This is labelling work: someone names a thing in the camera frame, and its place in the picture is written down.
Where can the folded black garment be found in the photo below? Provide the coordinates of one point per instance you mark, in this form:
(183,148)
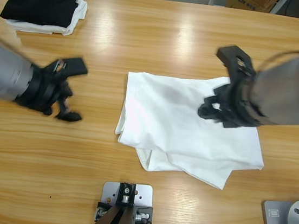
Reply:
(40,3)

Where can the cardboard box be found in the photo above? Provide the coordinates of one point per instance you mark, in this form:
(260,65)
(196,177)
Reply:
(250,1)

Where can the white metal leg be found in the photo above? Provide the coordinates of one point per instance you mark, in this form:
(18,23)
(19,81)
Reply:
(278,5)

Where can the white mounting block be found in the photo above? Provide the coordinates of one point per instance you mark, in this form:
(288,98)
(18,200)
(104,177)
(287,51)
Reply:
(144,196)

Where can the white t-shirt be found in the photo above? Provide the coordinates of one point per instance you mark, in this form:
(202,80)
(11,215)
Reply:
(191,128)

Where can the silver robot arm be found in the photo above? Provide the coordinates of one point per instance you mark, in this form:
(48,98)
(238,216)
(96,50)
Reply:
(291,88)
(2,69)

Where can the black clamp block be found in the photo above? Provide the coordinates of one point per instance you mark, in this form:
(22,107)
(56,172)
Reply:
(143,215)
(103,211)

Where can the dark camera post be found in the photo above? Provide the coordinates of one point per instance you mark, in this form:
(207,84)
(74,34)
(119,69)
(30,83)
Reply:
(122,223)

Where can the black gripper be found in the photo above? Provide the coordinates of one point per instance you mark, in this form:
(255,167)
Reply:
(47,91)
(234,106)

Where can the folded white garment stack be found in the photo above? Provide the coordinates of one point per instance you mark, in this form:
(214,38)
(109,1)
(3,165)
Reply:
(34,28)

